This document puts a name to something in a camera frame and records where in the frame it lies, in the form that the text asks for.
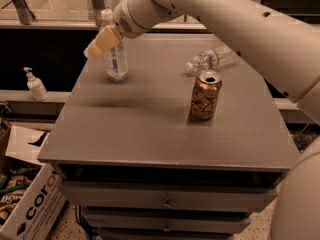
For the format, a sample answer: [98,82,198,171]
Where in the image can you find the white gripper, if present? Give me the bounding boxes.
[84,0,157,58]

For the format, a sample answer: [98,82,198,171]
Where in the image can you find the blue label plastic bottle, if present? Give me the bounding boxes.
[101,9,129,82]

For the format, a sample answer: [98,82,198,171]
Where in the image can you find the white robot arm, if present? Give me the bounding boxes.
[85,0,320,240]

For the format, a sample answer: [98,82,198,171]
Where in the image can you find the white pump dispenser bottle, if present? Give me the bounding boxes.
[23,67,49,101]

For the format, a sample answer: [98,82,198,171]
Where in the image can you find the clear crushed water bottle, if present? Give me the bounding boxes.
[186,45,239,75]

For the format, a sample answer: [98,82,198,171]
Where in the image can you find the gold soda can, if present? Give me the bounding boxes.
[191,70,222,120]

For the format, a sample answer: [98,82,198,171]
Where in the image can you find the grey drawer cabinet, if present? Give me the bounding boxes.
[39,34,298,240]

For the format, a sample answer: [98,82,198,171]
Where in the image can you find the snack bags in box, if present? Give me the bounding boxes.
[0,166,41,225]

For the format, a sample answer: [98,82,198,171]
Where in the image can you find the white cardboard box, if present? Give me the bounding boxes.
[0,126,66,240]

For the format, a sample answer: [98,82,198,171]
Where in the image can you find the metal railing frame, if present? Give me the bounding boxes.
[0,0,208,32]

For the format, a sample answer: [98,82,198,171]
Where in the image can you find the black cables under cabinet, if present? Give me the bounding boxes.
[74,205,101,240]

